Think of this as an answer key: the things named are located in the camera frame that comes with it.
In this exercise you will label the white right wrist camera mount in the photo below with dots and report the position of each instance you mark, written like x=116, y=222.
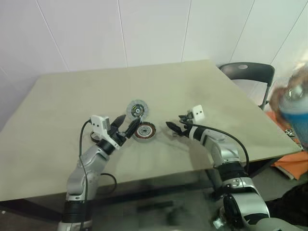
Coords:
x=199, y=113

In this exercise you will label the orange cloth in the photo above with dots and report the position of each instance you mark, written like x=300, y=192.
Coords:
x=291, y=163

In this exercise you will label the person's dark clothing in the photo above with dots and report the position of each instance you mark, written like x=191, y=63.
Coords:
x=293, y=199

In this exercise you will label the black metal table frame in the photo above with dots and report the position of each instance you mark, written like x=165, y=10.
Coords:
x=262, y=168

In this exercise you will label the small metal caster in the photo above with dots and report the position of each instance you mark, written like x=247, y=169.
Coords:
x=217, y=220

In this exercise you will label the motor stator copper windings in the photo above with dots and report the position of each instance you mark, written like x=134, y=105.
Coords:
x=149, y=133

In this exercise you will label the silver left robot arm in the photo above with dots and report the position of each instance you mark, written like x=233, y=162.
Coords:
x=89, y=163

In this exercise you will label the person's right hand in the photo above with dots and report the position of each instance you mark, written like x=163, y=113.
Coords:
x=281, y=81

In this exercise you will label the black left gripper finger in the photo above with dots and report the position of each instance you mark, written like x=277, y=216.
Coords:
x=132, y=127
x=119, y=122

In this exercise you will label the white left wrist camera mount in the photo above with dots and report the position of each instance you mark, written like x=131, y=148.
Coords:
x=97, y=122

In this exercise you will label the black folding chair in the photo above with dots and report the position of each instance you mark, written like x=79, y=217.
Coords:
x=252, y=71

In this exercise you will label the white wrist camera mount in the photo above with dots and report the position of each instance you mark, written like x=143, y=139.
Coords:
x=199, y=113
x=97, y=122

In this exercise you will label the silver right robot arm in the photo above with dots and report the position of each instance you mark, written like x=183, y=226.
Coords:
x=221, y=154

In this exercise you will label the small silver black wheel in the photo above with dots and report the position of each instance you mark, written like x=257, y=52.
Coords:
x=288, y=132

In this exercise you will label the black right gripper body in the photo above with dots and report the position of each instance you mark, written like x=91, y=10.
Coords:
x=187, y=131

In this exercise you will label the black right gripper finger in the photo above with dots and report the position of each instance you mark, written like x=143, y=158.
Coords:
x=183, y=117
x=173, y=127

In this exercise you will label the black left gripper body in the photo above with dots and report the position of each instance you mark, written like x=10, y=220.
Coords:
x=119, y=137

